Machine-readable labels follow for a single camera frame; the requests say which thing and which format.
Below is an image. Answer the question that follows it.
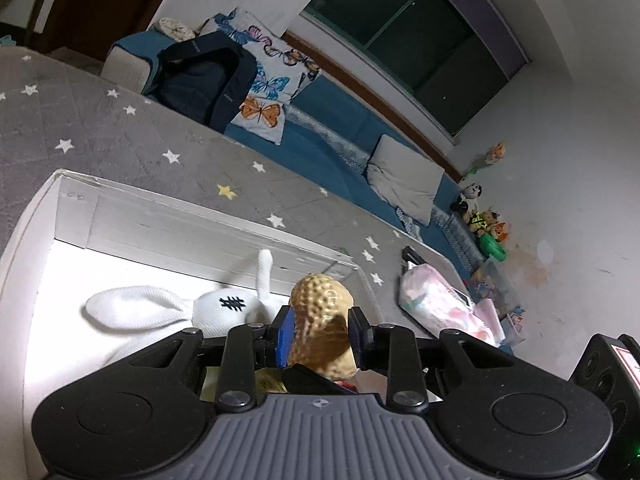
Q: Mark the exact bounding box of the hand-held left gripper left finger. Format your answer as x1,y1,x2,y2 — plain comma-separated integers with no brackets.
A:
104,305,297,412

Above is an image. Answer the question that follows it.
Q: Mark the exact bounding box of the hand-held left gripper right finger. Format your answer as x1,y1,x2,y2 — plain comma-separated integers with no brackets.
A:
347,305,572,414

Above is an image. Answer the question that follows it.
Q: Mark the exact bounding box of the tan peanut toy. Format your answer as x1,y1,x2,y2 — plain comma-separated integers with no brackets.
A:
288,272,360,382

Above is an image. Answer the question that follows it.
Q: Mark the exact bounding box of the white plush rabbit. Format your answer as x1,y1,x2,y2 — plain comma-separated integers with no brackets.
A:
85,249,292,341

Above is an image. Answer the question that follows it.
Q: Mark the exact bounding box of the white cardboard box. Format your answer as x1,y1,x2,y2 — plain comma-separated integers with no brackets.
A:
0,170,444,480

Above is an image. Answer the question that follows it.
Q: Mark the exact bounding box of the large pink tissue pack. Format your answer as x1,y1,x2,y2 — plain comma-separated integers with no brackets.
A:
398,261,477,342

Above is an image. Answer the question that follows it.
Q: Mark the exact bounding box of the clear plastic storage box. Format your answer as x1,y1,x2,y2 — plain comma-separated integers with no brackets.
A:
470,259,527,347

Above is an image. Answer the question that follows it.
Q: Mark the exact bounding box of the green plastic toy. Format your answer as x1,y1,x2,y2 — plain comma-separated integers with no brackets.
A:
478,235,508,262

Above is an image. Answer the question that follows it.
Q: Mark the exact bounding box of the grey pillow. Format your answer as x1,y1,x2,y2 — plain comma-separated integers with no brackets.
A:
366,134,447,227

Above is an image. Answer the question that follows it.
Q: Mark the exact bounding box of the yellow plush toy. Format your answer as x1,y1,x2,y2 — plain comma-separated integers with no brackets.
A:
467,209,501,237

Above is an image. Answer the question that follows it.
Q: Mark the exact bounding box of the panda plush toy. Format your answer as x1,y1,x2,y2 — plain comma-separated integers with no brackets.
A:
451,180,484,214

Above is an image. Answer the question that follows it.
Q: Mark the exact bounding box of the blue sofa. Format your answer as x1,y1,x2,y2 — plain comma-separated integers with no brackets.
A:
102,29,501,286

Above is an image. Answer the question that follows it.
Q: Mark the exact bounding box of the butterfly print pillow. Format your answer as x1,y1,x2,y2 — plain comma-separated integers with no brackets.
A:
200,7,322,147

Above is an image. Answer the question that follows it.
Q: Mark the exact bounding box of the dark navy backpack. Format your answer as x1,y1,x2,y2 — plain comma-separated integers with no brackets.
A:
142,30,259,132

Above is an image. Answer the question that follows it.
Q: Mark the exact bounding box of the dark window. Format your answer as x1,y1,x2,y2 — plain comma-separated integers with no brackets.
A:
299,0,532,137

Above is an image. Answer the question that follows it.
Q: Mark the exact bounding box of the beige patterned cloth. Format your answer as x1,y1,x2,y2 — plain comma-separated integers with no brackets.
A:
156,17,197,42

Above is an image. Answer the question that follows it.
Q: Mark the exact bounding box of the brown wooden door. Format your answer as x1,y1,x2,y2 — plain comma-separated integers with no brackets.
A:
26,0,189,60

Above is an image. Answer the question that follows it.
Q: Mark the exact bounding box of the orange green wall doll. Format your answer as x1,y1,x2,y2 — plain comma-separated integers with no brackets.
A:
471,141,508,172

